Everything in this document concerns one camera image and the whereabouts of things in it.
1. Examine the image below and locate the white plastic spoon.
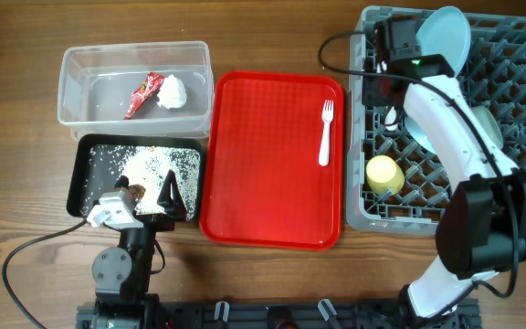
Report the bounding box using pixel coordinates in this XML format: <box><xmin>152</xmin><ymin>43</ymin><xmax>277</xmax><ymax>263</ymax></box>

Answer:
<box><xmin>384</xmin><ymin>106</ymin><xmax>399</xmax><ymax>132</ymax></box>

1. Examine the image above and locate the small light blue bowl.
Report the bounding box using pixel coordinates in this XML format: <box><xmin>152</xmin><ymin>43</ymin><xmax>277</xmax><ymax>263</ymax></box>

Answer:
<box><xmin>404</xmin><ymin>117</ymin><xmax>436</xmax><ymax>154</ymax></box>

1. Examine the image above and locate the light blue plate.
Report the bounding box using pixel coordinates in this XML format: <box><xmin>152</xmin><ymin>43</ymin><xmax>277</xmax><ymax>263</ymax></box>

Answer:
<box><xmin>416</xmin><ymin>6</ymin><xmax>471</xmax><ymax>77</ymax></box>

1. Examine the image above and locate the white napkin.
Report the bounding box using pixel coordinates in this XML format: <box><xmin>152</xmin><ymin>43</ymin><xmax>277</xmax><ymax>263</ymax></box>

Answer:
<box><xmin>157</xmin><ymin>75</ymin><xmax>187</xmax><ymax>109</ymax></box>

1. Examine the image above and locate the red ketchup packet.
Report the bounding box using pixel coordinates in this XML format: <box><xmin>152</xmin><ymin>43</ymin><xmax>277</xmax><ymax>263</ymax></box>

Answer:
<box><xmin>124</xmin><ymin>72</ymin><xmax>165</xmax><ymax>120</ymax></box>

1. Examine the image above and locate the mint green bowl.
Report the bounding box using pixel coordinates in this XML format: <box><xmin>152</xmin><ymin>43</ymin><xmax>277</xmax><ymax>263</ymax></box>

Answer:
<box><xmin>471</xmin><ymin>106</ymin><xmax>504</xmax><ymax>149</ymax></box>

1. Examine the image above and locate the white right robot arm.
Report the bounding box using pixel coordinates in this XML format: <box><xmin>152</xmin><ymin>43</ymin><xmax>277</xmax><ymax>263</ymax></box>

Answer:
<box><xmin>199</xmin><ymin>17</ymin><xmax>526</xmax><ymax>325</ymax></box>

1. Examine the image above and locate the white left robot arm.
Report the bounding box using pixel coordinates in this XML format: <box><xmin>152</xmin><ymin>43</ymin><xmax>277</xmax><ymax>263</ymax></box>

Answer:
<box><xmin>76</xmin><ymin>171</ymin><xmax>187</xmax><ymax>329</ymax></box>

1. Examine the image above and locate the black waste tray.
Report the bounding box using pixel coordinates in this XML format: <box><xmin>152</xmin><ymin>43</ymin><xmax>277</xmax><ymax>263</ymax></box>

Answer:
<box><xmin>67</xmin><ymin>134</ymin><xmax>206</xmax><ymax>220</ymax></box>

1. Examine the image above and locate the grey dishwasher rack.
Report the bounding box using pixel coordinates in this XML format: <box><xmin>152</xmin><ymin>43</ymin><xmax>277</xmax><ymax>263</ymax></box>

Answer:
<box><xmin>346</xmin><ymin>14</ymin><xmax>526</xmax><ymax>235</ymax></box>

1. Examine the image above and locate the spilled rice pile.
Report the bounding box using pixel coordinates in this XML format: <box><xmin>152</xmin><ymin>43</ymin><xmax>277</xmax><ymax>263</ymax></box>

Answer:
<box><xmin>79</xmin><ymin>144</ymin><xmax>201</xmax><ymax>220</ymax></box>

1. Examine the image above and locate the pink plastic fork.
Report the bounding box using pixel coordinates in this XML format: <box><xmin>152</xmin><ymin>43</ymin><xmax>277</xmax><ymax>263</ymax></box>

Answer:
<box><xmin>318</xmin><ymin>100</ymin><xmax>334</xmax><ymax>166</ymax></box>

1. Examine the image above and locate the yellow cup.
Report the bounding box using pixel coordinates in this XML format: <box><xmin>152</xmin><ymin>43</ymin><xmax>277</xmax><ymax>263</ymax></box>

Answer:
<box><xmin>365</xmin><ymin>155</ymin><xmax>405</xmax><ymax>195</ymax></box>

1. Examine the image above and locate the red serving tray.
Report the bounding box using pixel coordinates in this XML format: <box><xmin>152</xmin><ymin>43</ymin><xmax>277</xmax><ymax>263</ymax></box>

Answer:
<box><xmin>199</xmin><ymin>70</ymin><xmax>344</xmax><ymax>250</ymax></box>

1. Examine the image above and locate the clear plastic bin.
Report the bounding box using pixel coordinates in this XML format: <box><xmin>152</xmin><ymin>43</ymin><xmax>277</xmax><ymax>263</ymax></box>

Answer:
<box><xmin>58</xmin><ymin>41</ymin><xmax>214</xmax><ymax>140</ymax></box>

